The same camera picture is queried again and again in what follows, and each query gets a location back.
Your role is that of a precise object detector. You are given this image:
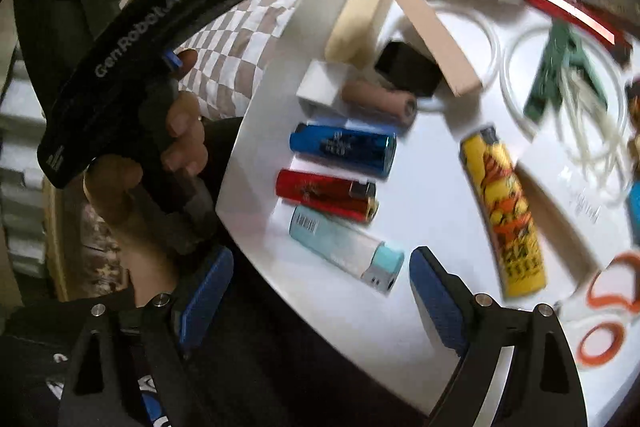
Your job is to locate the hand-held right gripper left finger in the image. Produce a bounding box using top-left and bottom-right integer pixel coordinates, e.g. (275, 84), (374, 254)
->
(55, 244), (236, 427)

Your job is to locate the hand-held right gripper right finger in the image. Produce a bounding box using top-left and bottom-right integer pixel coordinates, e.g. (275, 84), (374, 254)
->
(408, 246), (588, 427)

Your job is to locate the white shallow box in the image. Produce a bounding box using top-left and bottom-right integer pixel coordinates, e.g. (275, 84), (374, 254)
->
(215, 0), (640, 427)

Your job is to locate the white teal lighter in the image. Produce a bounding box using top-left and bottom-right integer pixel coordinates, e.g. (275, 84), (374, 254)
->
(289, 206), (405, 294)

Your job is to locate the person's left hand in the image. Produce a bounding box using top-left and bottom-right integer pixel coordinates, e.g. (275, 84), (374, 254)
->
(82, 48), (211, 270)

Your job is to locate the pale wooden block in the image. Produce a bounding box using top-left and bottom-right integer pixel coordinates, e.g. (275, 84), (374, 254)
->
(324, 0), (406, 68)

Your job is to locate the person's dark clothing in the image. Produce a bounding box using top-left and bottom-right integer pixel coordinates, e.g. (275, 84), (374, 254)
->
(0, 117), (431, 427)

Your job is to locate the pale blue curtain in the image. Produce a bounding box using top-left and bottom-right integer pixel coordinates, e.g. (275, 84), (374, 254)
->
(0, 52), (56, 278)

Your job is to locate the yellow printed lighter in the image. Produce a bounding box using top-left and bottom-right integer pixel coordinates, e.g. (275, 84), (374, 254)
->
(459, 125), (548, 299)

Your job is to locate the white eraser block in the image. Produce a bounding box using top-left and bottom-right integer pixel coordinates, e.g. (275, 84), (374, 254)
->
(296, 61), (356, 112)

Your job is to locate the pinkish wooden block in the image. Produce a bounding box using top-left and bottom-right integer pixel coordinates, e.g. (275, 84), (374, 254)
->
(392, 0), (483, 98)

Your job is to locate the black cube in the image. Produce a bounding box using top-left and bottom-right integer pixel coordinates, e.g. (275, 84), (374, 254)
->
(374, 41), (443, 98)

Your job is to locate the orange rubber band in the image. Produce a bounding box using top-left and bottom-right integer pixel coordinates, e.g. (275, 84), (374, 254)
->
(577, 252), (640, 365)

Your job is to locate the brown cylinder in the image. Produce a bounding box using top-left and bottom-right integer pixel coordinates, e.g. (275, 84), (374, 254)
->
(341, 79), (418, 130)

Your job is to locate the blue lighter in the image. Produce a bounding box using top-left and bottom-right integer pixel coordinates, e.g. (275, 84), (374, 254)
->
(289, 123), (397, 179)

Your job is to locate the blue packet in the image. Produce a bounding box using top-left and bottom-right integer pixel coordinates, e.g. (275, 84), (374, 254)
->
(625, 179), (640, 248)

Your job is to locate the green clothespin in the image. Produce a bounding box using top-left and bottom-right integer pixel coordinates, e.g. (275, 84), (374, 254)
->
(522, 19), (608, 122)

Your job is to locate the long red lighter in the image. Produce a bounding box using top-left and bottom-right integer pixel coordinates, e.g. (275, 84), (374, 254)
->
(525, 0), (633, 58)

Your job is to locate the white plastic ring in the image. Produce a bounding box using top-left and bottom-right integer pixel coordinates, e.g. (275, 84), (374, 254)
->
(395, 4), (502, 108)
(502, 27), (628, 142)

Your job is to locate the white cable ties bundle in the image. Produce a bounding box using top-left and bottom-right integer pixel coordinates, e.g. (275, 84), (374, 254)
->
(555, 62), (631, 208)

